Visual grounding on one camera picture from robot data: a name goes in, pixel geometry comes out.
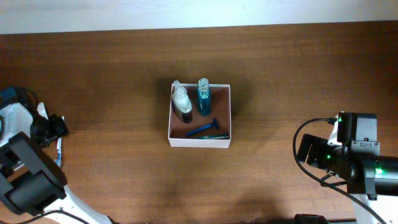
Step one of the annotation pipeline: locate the blue white toothbrush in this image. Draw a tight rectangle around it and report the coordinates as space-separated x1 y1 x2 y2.
54 137 62 167

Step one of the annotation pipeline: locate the green red toothpaste tube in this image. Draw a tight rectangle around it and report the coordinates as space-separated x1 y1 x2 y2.
197 133 229 140

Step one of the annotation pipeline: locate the blue disposable razor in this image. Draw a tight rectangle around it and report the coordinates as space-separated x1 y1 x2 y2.
185 118 220 137

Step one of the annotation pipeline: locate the blue mouthwash bottle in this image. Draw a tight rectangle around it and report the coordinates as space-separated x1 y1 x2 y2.
197 78 211 116

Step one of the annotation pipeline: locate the clear spray bottle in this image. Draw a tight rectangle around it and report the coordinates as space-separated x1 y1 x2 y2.
172 80 193 123

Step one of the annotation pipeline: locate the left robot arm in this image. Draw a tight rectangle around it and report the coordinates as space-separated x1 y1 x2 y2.
1 86 114 224

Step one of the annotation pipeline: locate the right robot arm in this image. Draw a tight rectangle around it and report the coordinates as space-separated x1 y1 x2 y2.
292 111 397 223

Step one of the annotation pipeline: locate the white cardboard box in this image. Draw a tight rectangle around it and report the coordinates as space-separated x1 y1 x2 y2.
167 83 232 148

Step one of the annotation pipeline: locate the right black cable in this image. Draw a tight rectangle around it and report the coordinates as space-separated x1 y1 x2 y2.
292 117 388 224

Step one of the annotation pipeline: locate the black cable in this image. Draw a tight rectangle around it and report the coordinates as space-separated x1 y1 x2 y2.
292 117 388 224
18 208 91 224

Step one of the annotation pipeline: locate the left black cable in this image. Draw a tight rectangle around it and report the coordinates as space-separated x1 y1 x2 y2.
18 208 91 224

